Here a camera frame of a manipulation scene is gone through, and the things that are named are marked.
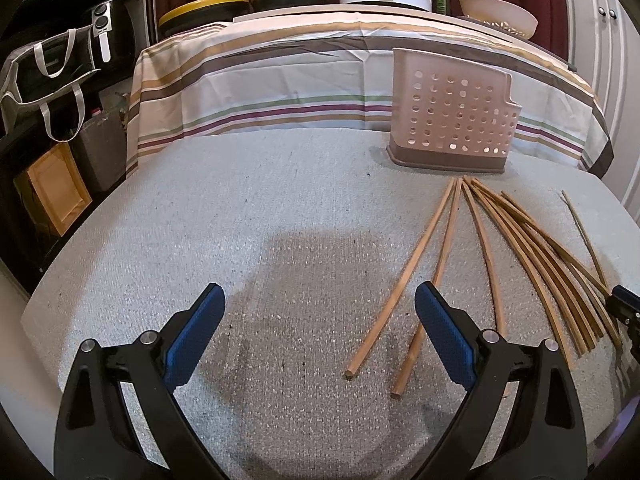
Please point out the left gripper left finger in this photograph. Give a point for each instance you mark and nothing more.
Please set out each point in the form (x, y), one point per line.
(119, 418)

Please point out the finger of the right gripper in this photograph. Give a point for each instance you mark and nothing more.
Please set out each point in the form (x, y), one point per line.
(624, 305)

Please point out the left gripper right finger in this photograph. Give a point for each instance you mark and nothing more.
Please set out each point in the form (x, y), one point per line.
(520, 417)

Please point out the wooden chopstick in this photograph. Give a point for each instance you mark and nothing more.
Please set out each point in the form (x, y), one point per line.
(369, 341)
(583, 233)
(434, 317)
(594, 286)
(585, 317)
(529, 266)
(579, 342)
(563, 289)
(497, 303)

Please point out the pink perforated utensil basket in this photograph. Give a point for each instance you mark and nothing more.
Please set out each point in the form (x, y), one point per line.
(450, 114)

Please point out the white cabinet door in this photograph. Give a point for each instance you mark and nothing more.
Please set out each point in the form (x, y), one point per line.
(603, 45)

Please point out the cream bowl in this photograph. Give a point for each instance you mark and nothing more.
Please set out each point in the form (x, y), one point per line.
(501, 14)

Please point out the striped tablecloth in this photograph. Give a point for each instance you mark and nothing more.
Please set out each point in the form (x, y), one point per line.
(332, 67)

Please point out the black shelf unit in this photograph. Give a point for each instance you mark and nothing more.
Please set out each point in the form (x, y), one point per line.
(99, 149)

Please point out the black white appliance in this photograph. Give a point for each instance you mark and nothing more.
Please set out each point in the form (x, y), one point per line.
(109, 31)

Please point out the yellow rimmed black container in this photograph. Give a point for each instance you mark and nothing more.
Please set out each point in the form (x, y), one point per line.
(199, 13)

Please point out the black bag grey handles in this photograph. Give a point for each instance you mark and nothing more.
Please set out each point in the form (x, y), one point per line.
(35, 75)

